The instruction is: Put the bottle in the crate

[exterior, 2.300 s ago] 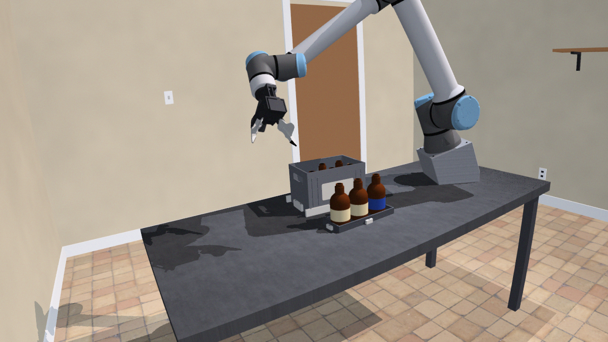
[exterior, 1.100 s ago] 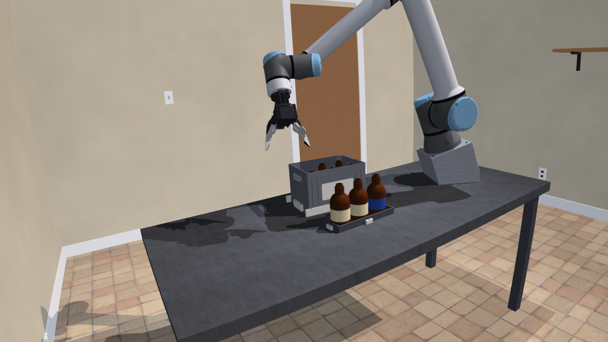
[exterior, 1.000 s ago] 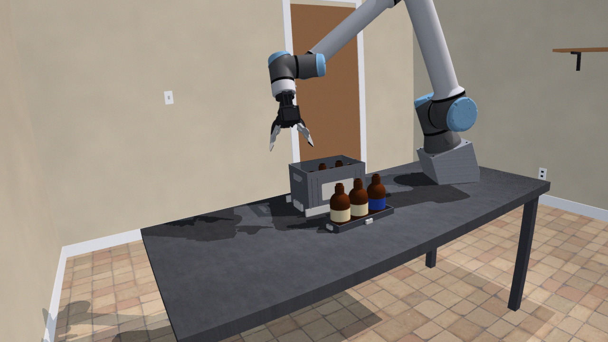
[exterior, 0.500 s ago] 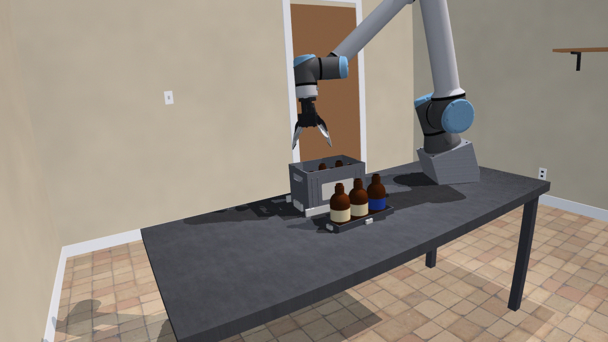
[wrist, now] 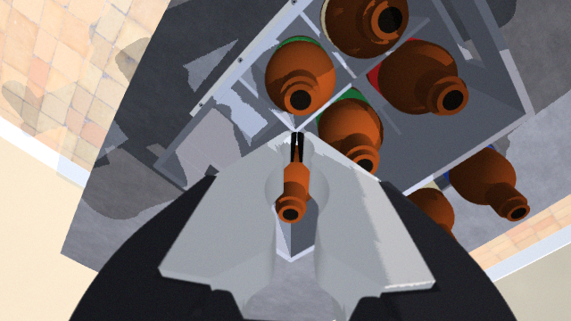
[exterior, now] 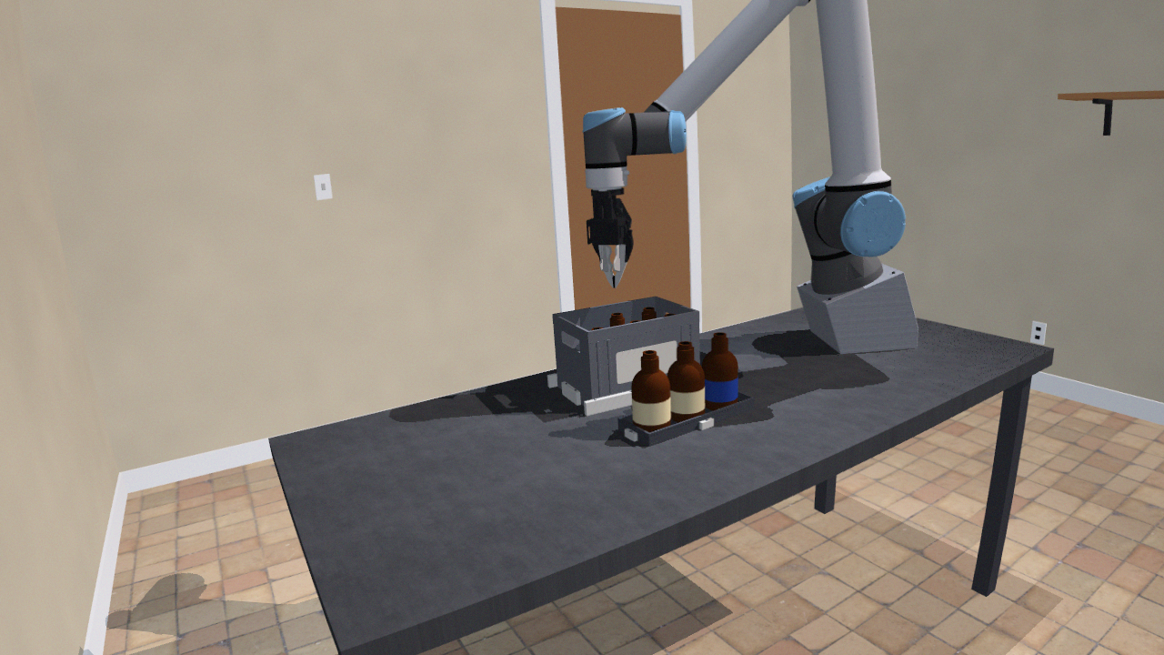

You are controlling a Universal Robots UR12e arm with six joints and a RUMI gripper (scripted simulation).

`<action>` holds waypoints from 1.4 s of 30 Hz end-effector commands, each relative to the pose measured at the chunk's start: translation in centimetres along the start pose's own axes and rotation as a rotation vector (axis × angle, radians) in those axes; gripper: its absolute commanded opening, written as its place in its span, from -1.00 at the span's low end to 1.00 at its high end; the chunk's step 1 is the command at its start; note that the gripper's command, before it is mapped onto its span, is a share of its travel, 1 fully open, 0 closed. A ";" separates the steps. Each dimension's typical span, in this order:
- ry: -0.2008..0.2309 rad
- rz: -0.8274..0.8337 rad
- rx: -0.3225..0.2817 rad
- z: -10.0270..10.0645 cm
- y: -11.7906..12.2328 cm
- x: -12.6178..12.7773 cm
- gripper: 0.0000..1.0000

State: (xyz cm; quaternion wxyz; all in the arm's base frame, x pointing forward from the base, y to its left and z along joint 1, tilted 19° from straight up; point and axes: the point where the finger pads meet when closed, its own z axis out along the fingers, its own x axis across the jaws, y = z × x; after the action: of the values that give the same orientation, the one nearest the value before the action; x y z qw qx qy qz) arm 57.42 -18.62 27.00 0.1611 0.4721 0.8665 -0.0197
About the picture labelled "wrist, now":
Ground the grey rectangular tray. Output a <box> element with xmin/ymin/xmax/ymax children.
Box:
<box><xmin>434</xmin><ymin>142</ymin><xmax>500</xmax><ymax>192</ymax></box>

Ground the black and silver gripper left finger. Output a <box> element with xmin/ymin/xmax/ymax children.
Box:
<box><xmin>69</xmin><ymin>130</ymin><xmax>297</xmax><ymax>321</ymax></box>

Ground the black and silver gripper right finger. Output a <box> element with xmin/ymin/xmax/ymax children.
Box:
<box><xmin>297</xmin><ymin>130</ymin><xmax>517</xmax><ymax>321</ymax></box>

